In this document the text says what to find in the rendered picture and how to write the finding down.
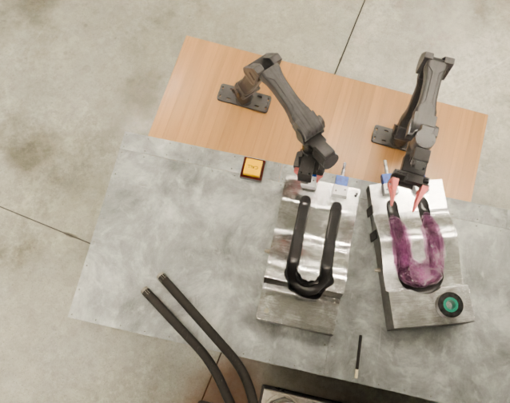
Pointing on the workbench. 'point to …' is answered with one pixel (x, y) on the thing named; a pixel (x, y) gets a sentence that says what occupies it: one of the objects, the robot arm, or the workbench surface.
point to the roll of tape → (451, 303)
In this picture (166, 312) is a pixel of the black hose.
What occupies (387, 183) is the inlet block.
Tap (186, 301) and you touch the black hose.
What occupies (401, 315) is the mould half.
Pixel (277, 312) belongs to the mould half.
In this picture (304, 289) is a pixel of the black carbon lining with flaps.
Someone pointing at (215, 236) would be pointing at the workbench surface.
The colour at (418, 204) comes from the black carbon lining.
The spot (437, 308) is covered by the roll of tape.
